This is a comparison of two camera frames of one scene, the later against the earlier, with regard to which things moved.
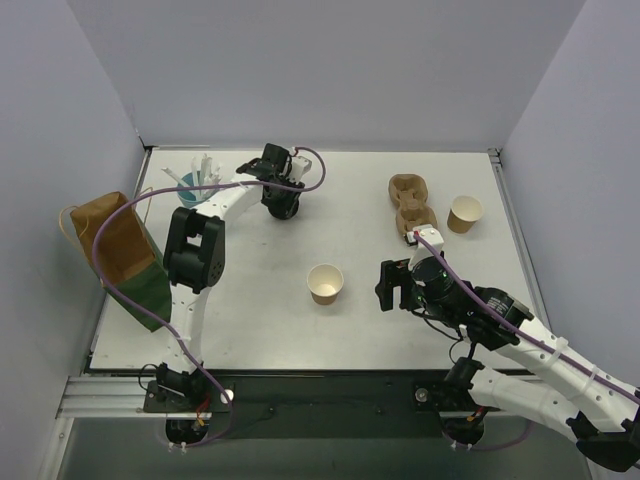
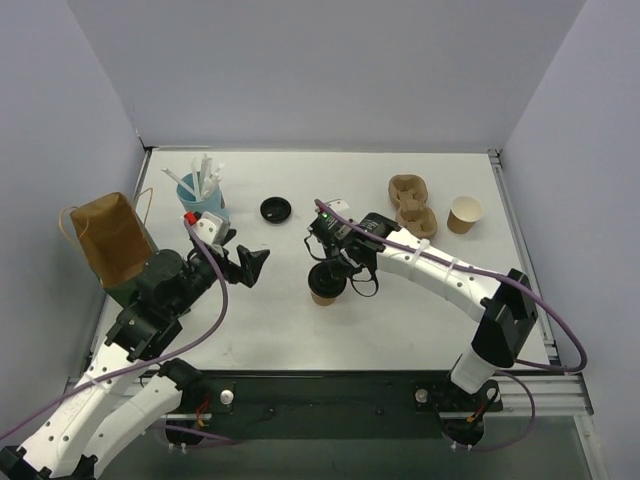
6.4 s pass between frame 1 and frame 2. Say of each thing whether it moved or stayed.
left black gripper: moved
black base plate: stayed
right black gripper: moved
